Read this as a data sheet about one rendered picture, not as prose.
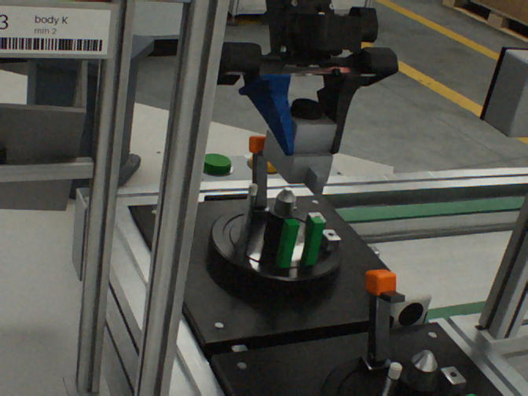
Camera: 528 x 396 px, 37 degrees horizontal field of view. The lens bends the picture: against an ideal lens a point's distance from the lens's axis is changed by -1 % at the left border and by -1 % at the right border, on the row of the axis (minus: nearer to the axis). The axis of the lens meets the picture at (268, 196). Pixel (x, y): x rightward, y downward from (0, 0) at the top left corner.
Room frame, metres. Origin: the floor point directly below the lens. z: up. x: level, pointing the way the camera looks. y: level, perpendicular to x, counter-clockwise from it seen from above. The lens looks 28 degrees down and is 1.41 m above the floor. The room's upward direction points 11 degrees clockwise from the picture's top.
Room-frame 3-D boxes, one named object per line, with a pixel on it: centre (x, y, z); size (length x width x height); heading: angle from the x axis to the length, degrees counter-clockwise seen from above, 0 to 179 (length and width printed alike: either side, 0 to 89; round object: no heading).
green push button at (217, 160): (0.90, 0.07, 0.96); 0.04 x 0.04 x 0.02
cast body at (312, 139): (0.69, -0.02, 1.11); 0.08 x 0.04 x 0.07; 30
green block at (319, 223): (0.67, -0.05, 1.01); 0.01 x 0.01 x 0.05; 29
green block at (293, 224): (0.66, -0.03, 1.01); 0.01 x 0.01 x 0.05; 29
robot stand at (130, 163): (0.99, 0.28, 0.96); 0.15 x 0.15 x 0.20; 83
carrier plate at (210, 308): (0.70, -0.02, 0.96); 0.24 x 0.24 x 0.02; 29
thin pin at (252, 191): (0.65, 0.02, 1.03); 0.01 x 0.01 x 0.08; 29
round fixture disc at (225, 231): (0.70, -0.02, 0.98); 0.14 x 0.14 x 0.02
